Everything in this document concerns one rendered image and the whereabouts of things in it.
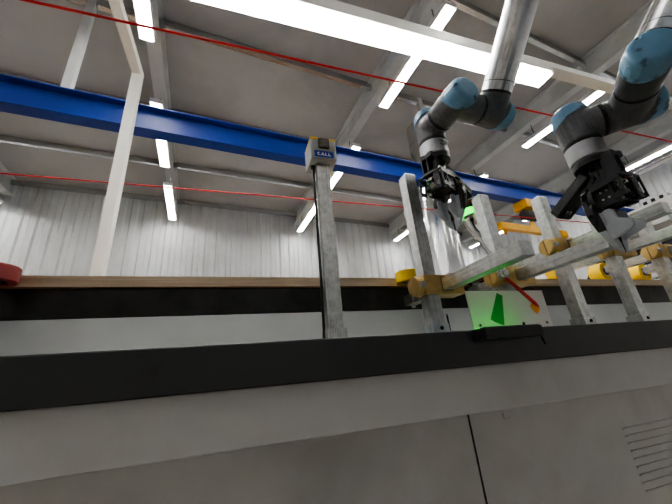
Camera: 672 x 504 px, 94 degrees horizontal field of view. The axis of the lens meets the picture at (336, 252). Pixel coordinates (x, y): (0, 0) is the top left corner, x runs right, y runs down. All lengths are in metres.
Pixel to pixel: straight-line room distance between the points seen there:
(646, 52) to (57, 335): 1.30
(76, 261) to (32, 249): 0.79
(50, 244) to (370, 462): 8.30
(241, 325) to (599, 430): 1.20
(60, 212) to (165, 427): 8.50
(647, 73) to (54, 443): 1.18
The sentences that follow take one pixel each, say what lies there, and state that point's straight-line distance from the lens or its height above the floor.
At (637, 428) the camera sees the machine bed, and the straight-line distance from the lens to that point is 1.61.
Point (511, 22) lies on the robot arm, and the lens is 1.03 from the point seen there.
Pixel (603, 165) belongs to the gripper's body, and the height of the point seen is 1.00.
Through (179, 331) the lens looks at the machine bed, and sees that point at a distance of 0.89.
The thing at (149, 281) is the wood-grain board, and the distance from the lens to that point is 0.92.
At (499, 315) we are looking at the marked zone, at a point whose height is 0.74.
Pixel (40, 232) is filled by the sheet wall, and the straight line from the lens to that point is 8.94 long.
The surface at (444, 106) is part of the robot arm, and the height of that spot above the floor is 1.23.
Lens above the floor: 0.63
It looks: 21 degrees up
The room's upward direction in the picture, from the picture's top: 5 degrees counter-clockwise
